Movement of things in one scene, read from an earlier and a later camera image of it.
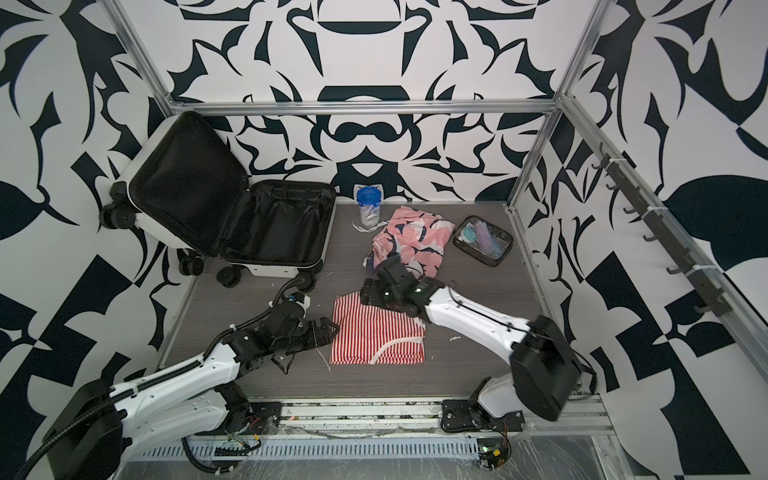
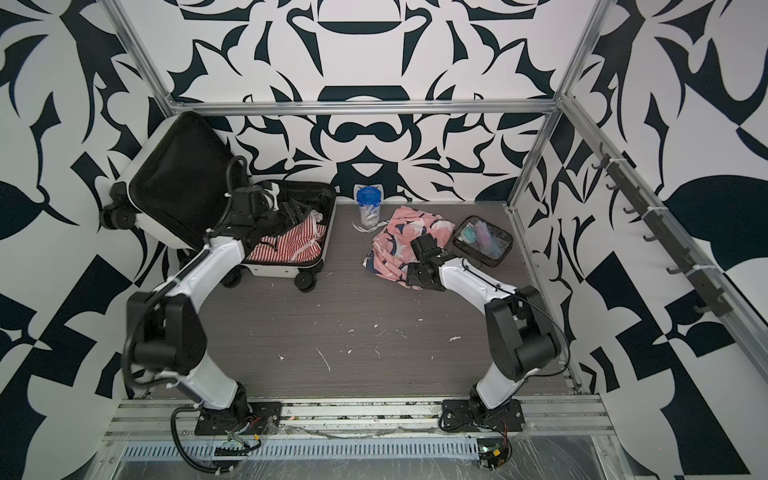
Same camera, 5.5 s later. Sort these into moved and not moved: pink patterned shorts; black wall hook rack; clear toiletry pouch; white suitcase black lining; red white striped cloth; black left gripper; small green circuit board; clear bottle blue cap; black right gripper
Moved: black right gripper; red white striped cloth; black left gripper
Not moved: clear bottle blue cap; white suitcase black lining; clear toiletry pouch; small green circuit board; pink patterned shorts; black wall hook rack
